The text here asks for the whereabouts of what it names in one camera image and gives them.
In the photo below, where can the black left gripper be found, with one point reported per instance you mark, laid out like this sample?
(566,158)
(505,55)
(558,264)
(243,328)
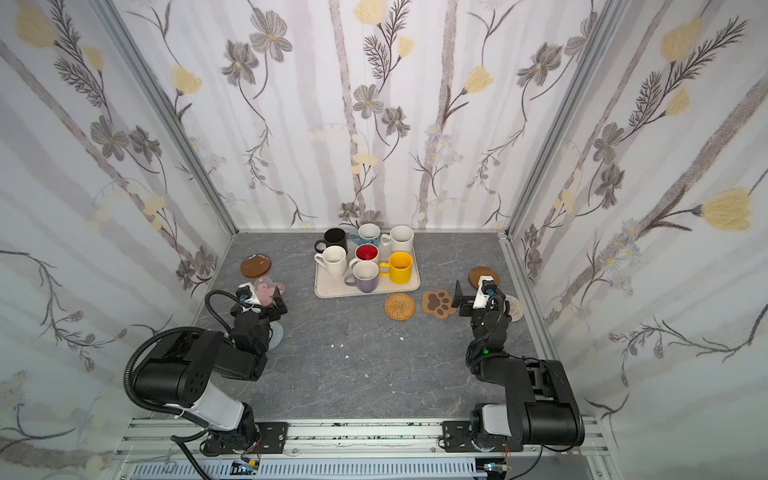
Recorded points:
(264,306)

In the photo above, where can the brown paw shaped coaster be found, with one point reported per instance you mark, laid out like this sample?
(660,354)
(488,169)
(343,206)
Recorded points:
(438,304)

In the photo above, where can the brown round wooden coaster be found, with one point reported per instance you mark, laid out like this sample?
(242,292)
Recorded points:
(479,272)

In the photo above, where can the grey blue round coaster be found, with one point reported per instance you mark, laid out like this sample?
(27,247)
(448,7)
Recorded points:
(276,335)

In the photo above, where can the pink flower coaster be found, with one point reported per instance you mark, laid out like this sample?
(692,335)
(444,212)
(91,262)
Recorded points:
(265,286)

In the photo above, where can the white colourful stitched coaster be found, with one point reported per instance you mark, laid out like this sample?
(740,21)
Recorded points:
(515,308)

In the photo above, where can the woven rattan round coaster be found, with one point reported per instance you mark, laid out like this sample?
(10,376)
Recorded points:
(400,306)

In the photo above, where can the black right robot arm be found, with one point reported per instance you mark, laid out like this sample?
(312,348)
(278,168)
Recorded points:
(539,406)

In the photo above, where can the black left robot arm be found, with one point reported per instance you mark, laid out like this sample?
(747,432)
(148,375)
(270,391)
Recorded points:
(170,373)

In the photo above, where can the dark brown round coaster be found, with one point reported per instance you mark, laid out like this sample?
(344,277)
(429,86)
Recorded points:
(255,265)

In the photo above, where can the yellow mug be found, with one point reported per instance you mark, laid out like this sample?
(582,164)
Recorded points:
(398,268)

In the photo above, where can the white speckled mug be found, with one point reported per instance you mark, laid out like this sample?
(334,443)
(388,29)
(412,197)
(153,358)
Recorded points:
(399,239)

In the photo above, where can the beige plastic tray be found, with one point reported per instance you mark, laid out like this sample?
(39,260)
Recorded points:
(327,286)

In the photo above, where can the purple mug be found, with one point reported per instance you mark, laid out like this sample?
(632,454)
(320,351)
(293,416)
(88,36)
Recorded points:
(364,276)

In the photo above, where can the white mug red inside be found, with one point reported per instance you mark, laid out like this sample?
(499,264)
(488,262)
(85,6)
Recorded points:
(366,252)

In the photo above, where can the blue patterned mug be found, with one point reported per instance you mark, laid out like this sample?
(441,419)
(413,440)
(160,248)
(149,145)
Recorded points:
(369,233)

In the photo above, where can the plain white mug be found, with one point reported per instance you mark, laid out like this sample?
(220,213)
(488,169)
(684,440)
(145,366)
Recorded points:
(334,260)

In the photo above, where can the black mug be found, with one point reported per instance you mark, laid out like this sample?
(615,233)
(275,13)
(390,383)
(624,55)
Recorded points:
(332,237)

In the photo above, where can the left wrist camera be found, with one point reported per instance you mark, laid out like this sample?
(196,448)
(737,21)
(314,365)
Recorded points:
(246,294)

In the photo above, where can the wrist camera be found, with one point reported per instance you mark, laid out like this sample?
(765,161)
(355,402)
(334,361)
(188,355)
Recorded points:
(485,295)
(246,294)

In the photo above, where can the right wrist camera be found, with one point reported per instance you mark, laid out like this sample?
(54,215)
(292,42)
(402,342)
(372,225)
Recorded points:
(485,295)

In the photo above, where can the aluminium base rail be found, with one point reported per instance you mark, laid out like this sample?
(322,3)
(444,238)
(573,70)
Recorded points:
(395,448)

